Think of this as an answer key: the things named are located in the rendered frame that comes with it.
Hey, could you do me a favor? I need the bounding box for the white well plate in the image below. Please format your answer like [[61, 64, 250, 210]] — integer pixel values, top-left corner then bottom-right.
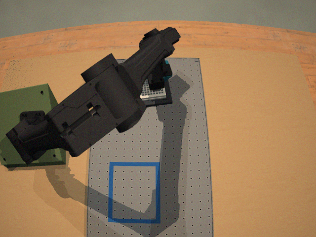
[[140, 79, 166, 101]]

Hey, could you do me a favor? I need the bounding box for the blue tape outline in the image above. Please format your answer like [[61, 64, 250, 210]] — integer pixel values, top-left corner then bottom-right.
[[108, 162, 160, 224]]

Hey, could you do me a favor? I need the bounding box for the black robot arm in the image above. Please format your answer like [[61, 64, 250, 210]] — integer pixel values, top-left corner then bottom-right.
[[6, 27, 181, 165]]

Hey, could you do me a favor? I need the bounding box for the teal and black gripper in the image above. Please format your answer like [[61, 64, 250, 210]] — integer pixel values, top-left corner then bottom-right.
[[162, 59, 172, 83]]

